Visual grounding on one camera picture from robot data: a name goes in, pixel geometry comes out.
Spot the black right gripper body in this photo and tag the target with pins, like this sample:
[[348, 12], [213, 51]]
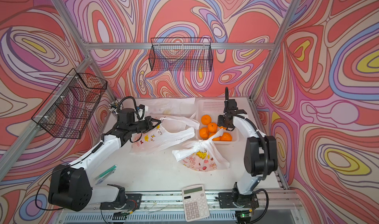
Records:
[[222, 121]]

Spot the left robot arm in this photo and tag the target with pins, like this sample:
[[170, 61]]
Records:
[[70, 187]]

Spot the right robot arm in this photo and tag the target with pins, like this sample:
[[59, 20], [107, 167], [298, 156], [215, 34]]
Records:
[[260, 156]]

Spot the corner orange at left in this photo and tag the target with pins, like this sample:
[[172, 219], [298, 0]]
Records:
[[216, 138]]

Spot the left orange in basket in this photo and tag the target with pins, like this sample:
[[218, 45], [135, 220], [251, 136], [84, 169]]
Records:
[[204, 133]]

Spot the orange in basket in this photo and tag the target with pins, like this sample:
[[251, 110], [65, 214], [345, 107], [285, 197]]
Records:
[[212, 127], [204, 133]]

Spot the bottom edge orange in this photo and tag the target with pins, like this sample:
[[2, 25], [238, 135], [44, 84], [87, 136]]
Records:
[[226, 137]]

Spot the metal pen cup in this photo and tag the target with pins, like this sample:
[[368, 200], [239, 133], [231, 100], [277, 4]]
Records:
[[114, 107]]

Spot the black wire basket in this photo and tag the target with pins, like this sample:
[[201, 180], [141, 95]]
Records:
[[69, 108], [181, 54]]

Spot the white plastic basket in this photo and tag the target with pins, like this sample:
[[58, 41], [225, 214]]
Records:
[[214, 108]]

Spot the pink desk calculator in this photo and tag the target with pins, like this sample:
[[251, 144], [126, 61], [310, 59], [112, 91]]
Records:
[[195, 203]]

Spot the black wire basket rear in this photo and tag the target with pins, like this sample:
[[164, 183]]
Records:
[[181, 54]]

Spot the black wire basket left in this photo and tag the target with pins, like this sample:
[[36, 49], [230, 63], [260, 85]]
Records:
[[69, 108]]

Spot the white printed plastic bag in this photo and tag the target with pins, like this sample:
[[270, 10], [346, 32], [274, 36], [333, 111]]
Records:
[[201, 155]]

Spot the centre orange in basket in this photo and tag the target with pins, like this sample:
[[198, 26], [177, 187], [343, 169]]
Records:
[[212, 127]]

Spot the green pen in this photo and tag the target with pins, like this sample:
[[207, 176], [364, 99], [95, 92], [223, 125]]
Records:
[[100, 178]]

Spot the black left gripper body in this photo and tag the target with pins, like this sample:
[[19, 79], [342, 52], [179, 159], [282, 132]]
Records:
[[137, 127]]

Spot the orange behind top orange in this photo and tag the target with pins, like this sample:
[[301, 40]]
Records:
[[206, 119]]

